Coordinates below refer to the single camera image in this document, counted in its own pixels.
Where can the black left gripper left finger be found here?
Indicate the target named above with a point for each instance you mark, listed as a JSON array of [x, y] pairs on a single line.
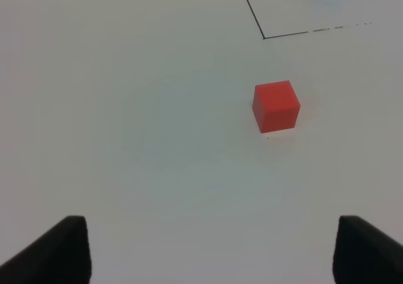
[[61, 255]]

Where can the red cube block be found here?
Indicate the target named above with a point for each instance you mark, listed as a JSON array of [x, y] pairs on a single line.
[[275, 106]]

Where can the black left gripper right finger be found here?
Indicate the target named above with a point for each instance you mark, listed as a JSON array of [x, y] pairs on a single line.
[[365, 254]]

